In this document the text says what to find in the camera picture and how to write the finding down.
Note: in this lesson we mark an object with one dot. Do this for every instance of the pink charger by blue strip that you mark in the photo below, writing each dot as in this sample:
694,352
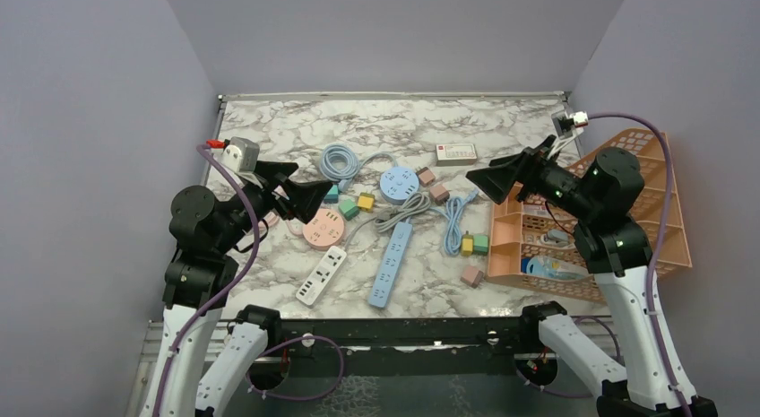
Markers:
426,176

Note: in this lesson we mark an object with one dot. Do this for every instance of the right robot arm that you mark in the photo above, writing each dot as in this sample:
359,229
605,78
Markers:
618,254

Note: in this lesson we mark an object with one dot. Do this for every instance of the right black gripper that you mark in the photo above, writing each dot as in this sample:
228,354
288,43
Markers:
532,164

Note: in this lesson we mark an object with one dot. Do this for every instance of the white red small box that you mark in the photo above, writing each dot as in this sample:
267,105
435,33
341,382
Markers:
455,154

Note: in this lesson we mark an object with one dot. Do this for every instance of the blue round power strip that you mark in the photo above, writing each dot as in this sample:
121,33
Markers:
398,184

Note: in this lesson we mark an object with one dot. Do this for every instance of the green charger near rack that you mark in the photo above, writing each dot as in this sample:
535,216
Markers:
480,243

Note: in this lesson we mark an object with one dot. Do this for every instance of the white power strip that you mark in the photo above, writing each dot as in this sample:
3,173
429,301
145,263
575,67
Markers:
320,277

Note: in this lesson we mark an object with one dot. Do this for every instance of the yellow charger near rack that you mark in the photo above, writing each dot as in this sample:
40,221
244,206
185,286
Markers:
467,245

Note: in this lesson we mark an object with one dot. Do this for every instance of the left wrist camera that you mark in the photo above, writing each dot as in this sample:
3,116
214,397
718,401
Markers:
240,155

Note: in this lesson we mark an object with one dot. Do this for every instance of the orange plastic file rack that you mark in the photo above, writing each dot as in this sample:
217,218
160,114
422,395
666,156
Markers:
519,229

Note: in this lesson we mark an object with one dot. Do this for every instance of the yellow charger plug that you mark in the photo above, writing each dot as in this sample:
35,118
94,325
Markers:
366,202

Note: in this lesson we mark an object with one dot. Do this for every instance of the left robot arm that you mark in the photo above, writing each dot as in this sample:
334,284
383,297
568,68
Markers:
201,273

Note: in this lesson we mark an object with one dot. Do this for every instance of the teal charger plug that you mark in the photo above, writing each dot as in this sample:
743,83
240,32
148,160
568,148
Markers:
332,196

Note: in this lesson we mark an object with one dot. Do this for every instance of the blue long power strip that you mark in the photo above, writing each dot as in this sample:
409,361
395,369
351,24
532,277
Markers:
390,265

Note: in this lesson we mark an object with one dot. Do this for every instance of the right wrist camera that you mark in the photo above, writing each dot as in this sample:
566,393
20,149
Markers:
567,122

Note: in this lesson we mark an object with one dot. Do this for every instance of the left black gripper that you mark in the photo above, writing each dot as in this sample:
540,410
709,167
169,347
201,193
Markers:
304,199

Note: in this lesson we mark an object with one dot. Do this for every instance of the pink charger front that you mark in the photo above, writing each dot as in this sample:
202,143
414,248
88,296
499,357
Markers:
472,276

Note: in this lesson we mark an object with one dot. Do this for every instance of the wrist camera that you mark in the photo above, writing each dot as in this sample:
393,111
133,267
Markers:
567,122
240,155

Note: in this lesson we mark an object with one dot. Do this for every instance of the green charger plug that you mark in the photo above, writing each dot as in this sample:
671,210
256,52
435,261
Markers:
348,209

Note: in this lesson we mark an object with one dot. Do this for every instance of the pink charger plug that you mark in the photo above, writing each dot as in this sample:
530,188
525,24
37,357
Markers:
439,194

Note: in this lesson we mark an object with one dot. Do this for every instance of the pink round power strip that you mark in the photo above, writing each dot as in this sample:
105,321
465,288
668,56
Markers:
325,230

